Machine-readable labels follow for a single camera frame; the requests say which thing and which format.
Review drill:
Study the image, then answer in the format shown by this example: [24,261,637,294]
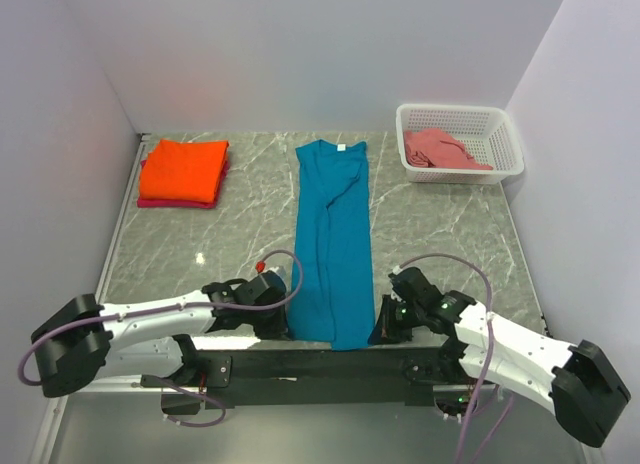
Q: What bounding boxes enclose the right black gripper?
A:
[368,294,425,346]

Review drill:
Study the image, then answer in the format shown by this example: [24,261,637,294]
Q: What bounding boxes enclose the blue t shirt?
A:
[287,139,376,351]

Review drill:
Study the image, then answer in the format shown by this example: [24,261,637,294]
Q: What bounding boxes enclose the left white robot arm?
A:
[29,270,295,398]

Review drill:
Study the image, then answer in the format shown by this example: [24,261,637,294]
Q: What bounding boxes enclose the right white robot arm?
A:
[369,267,631,448]

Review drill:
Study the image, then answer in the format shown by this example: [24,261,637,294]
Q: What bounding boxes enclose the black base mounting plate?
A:
[167,347,475,408]

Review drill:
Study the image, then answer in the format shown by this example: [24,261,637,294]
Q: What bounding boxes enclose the folded orange t shirt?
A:
[139,139,229,206]

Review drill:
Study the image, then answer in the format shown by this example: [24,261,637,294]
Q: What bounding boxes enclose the folded magenta t shirt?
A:
[136,159,230,209]

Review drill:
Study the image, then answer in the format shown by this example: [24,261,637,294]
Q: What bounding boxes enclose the pink t shirt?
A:
[403,128,493,171]

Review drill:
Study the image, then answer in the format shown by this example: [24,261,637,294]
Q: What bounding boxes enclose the white plastic basket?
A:
[395,104,524,185]

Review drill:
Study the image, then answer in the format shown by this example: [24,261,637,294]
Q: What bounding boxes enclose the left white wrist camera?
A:
[255,261,287,280]

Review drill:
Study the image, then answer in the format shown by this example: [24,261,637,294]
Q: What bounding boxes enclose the aluminium frame rail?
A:
[43,392,604,463]

